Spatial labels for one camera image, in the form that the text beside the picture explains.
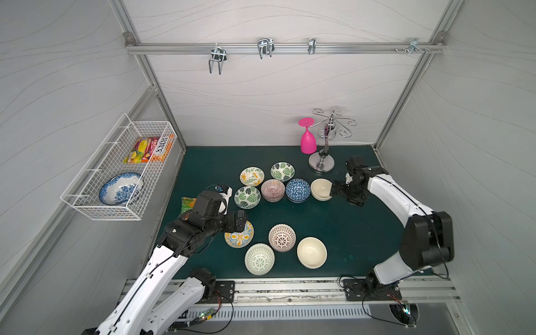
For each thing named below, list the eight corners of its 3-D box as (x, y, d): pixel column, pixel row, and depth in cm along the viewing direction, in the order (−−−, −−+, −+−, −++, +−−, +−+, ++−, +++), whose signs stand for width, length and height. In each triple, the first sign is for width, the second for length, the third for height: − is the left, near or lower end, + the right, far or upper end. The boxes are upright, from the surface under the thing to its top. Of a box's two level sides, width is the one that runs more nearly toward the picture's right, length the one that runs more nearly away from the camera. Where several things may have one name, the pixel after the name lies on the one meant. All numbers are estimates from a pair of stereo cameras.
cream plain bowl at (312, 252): (298, 270, 79) (299, 267, 75) (296, 241, 87) (297, 236, 82) (327, 270, 79) (330, 267, 75) (322, 241, 87) (325, 236, 83)
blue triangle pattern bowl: (286, 203, 98) (286, 197, 93) (285, 185, 105) (286, 178, 100) (310, 203, 98) (312, 197, 93) (307, 185, 105) (309, 178, 100)
